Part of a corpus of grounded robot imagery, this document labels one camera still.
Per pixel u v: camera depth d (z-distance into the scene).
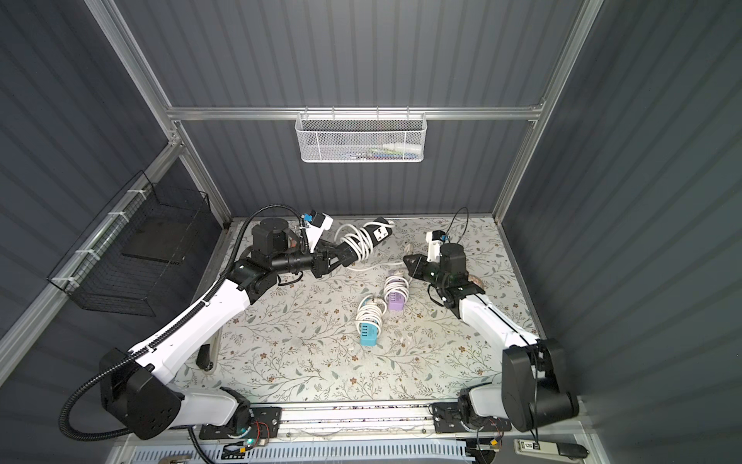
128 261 0.73
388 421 0.75
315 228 0.63
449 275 0.66
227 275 0.54
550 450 0.66
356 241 0.69
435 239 0.77
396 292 0.91
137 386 0.39
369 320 0.86
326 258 0.64
